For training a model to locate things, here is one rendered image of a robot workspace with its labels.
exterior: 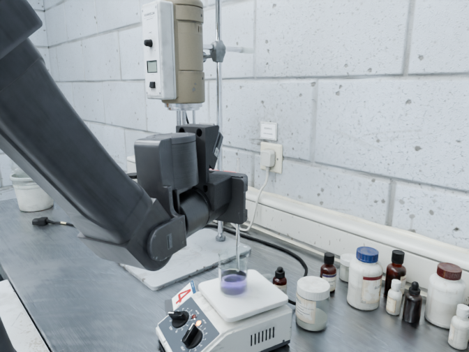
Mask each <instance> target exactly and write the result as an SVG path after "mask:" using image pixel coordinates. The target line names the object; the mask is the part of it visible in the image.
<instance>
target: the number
mask: <svg viewBox="0 0 469 352"><path fill-rule="evenodd" d="M192 294H193V292H192V288H191V283H190V284H189V285H187V287H185V288H184V289H183V290H182V291H181V292H180V293H179V294H177V295H176V296H175V297H174V302H175V307H176V308H177V307H178V306H179V305H180V304H181V303H183V302H184V301H185V300H186V299H187V298H189V297H190V296H191V295H192Z"/></svg>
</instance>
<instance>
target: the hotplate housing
mask: <svg viewBox="0 0 469 352"><path fill-rule="evenodd" d="M190 297H192V298H193V299H194V301H195V302H196V303H197V305H198V306H199V307H200V308H201V310H202V311H203V312H204V314H205V315H206V316H207V318H208V319H209V320H210V321H211V322H212V324H213V325H214V327H215V328H216V329H217V330H218V331H219V333H220V335H219V336H217V338H215V339H214V340H213V341H212V342H211V343H210V344H209V345H208V346H207V347H205V348H204V349H203V350H202V351H201V352H269V351H272V350H274V349H277V348H279V347H281V346H284V345H286V344H289V343H290V340H291V336H292V309H291V308H289V306H287V305H282V306H280V307H276V308H273V309H270V310H267V311H264V312H261V313H259V314H256V315H253V316H249V317H247V318H243V319H241V320H238V321H235V322H227V321H225V320H224V319H223V318H222V317H221V316H220V314H219V313H218V312H217V311H216V310H215V309H214V308H213V307H212V305H211V304H210V303H209V301H208V300H207V299H206V298H205V297H204V296H203V294H201V292H200V291H198V292H196V293H194V294H192V295H191V296H190ZM187 299H188V298H187ZM187 299H186V300H187ZM186 300H185V301H186ZM185 301H184V302H185ZM184 302H183V303H184ZM183 303H181V305H182V304H183ZM177 308H178V307H177ZM177 308H176V309H177ZM156 334H157V335H158V338H159V340H160V342H161V344H162V345H163V348H164V349H165V352H172V350H171V348H170V346H169V344H168V343H167V341H166V339H165V338H164V336H163V333H162V332H161V330H160V328H159V326H158V327H156Z"/></svg>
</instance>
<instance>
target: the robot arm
mask: <svg viewBox="0 0 469 352"><path fill-rule="evenodd" d="M42 25H43V22H42V20H41V19H40V18H39V16H38V15H37V13H36V12H35V10H34V9H33V8H32V7H31V5H30V3H29V2H28V1H27V0H0V149H1V150H2V151H3V152H4V153H5V154H6V155H7V156H8V157H9V158H10V159H11V160H12V161H14V162H15V163H16V164H17V165H18V166H19V167H20V168H21V169H22V170H23V171H24V172H25V173H26V174H27V175H28V176H30V178H31V179H32V180H33V181H34V182H35V183H37V185H38V186H39V187H40V188H41V189H42V190H44V192H46V193H47V194H48V195H49V196H50V197H51V198H52V199H53V200H54V201H55V202H56V204H57V205H58V206H59V207H60V208H61V209H62V210H63V211H64V212H65V213H66V214H67V215H68V216H69V217H70V221H71V223H72V224H73V225H74V227H76V228H77V229H78V230H79V232H80V233H79V234H78V236H77V238H78V239H79V240H80V241H82V242H83V243H84V244H85V245H86V246H87V247H88V248H90V250H92V251H93V252H94V253H95V254H96V255H97V256H98V257H99V258H102V259H105V260H108V261H113V262H116V263H121V264H124V265H129V266H133V267H137V268H140V269H143V270H148V271H153V272H154V271H157V270H160V269H162V268H163V267H164V266H165V265H166V264H167V263H168V262H169V260H170V259H171V257H172V255H173V254H175V253H176V252H178V251H179V250H181V249H183V248H184V247H186V246H187V241H186V238H188V237H190V236H191V235H192V234H194V233H196V232H197V231H199V230H200V229H201V228H203V227H205V226H206V225H207V224H209V223H211V222H212V221H213V220H217V221H224V222H228V223H235V224H240V225H241V224H243V223H244V222H245V221H247V219H248V210H247V209H246V192H247V191H248V176H247V175H246V174H243V173H237V172H233V171H226V170H224V171H219V170H214V168H215V166H216V162H217V159H218V153H219V151H220V148H221V144H222V141H223V135H222V134H221V132H220V131H219V128H220V127H219V125H215V124H213V123H199V124H183V125H178V126H176V133H163V134H156V135H149V136H147V137H146V138H140V139H137V140H136V141H135V143H134V153H135V166H136V173H137V182H136V181H134V180H133V179H131V178H130V177H129V176H128V175H127V174H126V173H125V172H124V171H123V170H122V169H121V167H120V166H119V165H118V164H117V163H116V161H115V160H114V159H113V158H112V157H111V156H110V154H109V153H108V152H107V150H106V149H105V148H104V146H102V144H101V143H100V142H99V140H98V139H97V137H96V136H95V135H94V134H93V133H92V132H91V130H90V129H89V127H88V126H87V125H86V124H85V123H84V121H83V120H82V118H81V117H80V116H79V115H78V114H77V112H76V111H75V109H74V108H73V107H72V105H71V104H70V103H69V102H68V100H67V98H66V97H65V96H64V94H63V93H62V91H61V90H60V88H59V87H58V86H57V84H56V82H55V81H54V79H53V78H52V76H51V75H50V73H49V71H48V70H47V68H46V65H45V60H44V58H43V57H42V55H41V53H40V52H39V51H38V49H37V48H36V46H35V45H34V44H33V43H32V42H31V40H30V39H29V37H30V35H32V34H33V33H34V32H36V31H37V30H38V29H40V28H41V27H42ZM210 168H211V169H210Z"/></svg>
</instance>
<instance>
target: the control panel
mask: <svg viewBox="0 0 469 352"><path fill-rule="evenodd" d="M175 311H187V312H188V314H189V318H188V321H187V322H186V323H185V324H184V325H183V326H181V327H180V328H174V327H173V326H172V319H171V318H170V316H168V317H166V318H165V319H164V320H163V321H161V322H160V323H159V324H158V326H159V328H160V330H161V332H162V333H163V336H164V338H165V339H166V341H167V343H168V344H169V346H170V348H171V350H172V352H201V351H202V350H203V349H204V348H205V347H207V346H208V345H209V344H210V343H211V342H212V341H213V340H214V339H215V338H217V336H219V335H220V333H219V331H218V330H217V329H216V328H215V327H214V325H213V324H212V322H211V321H210V320H209V319H208V318H207V316H206V315H205V314H204V312H203V311H202V310H201V308H200V307H199V306H198V305H197V303H196V302H195V301H194V299H193V298H192V297H190V298H189V299H187V300H186V301H185V302H184V303H183V304H182V305H180V306H179V307H178V308H177V309H175ZM194 314H195V315H196V317H195V318H192V315H194ZM198 321H201V324H199V325H197V324H196V323H197V322H198ZM192 323H194V324H196V326H197V327H198V329H199V330H201V332H202V340H201V342H200V343H199V344H198V345H197V346H196V347H194V348H192V349H188V348H186V347H185V346H184V343H183V342H182V341H181V340H182V338H183V337H184V335H185V334H186V331H187V330H188V328H189V327H190V325H191V324H192Z"/></svg>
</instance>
